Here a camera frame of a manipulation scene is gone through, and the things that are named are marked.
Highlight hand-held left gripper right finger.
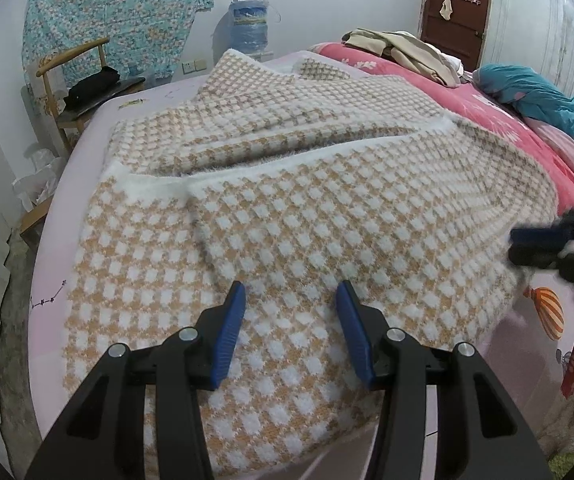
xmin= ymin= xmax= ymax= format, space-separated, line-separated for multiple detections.
xmin=336 ymin=280 xmax=552 ymax=480

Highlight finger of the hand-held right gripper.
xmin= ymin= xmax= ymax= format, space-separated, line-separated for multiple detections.
xmin=511 ymin=225 xmax=568 ymax=245
xmin=509 ymin=245 xmax=568 ymax=267

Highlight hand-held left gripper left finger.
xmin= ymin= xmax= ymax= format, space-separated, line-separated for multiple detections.
xmin=24 ymin=280 xmax=246 ymax=480

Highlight beige white houndstooth coat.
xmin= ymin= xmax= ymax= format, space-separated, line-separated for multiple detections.
xmin=64 ymin=49 xmax=560 ymax=473

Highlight beige clothes pile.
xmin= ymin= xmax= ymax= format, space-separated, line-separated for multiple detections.
xmin=342 ymin=29 xmax=462 ymax=86

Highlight pink striped quilt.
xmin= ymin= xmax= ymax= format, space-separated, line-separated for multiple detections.
xmin=522 ymin=115 xmax=574 ymax=196

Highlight pink floral blanket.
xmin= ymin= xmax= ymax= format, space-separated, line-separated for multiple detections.
xmin=312 ymin=41 xmax=574 ymax=211

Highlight teal garment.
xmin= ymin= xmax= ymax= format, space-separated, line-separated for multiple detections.
xmin=472 ymin=64 xmax=574 ymax=171

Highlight white cloth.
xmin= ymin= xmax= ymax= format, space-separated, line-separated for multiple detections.
xmin=397 ymin=30 xmax=472 ymax=77

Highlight green plush mat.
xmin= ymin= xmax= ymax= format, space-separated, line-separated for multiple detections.
xmin=547 ymin=452 xmax=574 ymax=480

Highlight white wardrobe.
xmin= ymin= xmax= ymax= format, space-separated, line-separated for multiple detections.
xmin=482 ymin=0 xmax=574 ymax=96

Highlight brown wooden door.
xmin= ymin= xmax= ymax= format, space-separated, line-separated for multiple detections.
xmin=421 ymin=0 xmax=492 ymax=71

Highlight low wooden stool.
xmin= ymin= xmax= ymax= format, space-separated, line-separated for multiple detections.
xmin=19 ymin=195 xmax=58 ymax=236

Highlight white plastic bags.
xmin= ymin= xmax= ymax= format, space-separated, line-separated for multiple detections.
xmin=14 ymin=142 xmax=68 ymax=211

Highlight wooden chair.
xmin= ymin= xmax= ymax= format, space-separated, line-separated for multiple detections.
xmin=36 ymin=37 xmax=145 ymax=156

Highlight black bag on chair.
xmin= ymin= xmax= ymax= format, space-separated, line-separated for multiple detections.
xmin=64 ymin=66 xmax=122 ymax=106

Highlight blue water bottle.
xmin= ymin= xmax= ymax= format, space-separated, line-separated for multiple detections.
xmin=229 ymin=0 xmax=270 ymax=53

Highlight teal floral hanging cloth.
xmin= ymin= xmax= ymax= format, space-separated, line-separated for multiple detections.
xmin=22 ymin=0 xmax=215 ymax=88

